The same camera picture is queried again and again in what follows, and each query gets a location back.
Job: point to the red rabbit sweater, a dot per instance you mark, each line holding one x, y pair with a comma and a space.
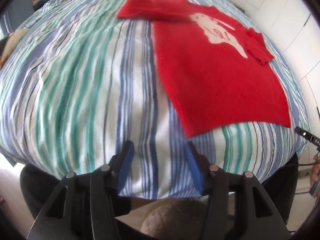
215, 71

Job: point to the striped blue green bedspread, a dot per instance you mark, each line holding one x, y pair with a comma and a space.
83, 81

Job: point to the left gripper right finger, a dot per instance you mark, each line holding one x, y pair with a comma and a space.
238, 206

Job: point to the patterned folded cloth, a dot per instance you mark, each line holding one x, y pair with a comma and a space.
9, 43

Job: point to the person's right hand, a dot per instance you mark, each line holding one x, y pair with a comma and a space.
315, 171

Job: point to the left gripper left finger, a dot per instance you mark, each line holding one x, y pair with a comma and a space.
81, 206

